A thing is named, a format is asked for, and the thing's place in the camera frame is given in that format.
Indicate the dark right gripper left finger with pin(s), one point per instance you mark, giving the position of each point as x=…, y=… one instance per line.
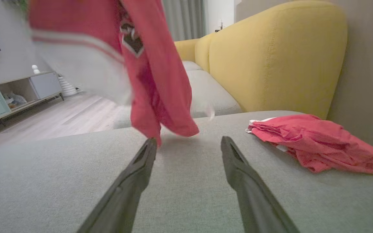
x=125, y=197

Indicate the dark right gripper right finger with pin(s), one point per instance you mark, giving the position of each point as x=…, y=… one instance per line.
x=254, y=200

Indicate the red jersey with black number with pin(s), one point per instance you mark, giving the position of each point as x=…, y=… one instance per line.
x=154, y=81

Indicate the large grey sofa ottoman cushion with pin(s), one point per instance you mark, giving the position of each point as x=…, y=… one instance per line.
x=189, y=194

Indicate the red shorts with white trim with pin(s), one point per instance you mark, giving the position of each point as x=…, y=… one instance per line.
x=319, y=142

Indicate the white ribbed floor vase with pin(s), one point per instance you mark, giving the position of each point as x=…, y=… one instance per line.
x=66, y=89

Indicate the white and mint media cabinet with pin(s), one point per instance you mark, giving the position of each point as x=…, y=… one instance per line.
x=45, y=84

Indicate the yellow sofa backrest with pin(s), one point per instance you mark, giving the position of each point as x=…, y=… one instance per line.
x=186, y=50
x=277, y=58

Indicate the grey white soft toy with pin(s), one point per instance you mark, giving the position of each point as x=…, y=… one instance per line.
x=15, y=99

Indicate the small white figurine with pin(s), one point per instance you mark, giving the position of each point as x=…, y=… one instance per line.
x=36, y=69

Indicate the grey curtain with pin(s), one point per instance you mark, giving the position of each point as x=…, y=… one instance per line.
x=186, y=19

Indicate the green houseplant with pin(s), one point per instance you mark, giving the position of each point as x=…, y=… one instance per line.
x=19, y=6

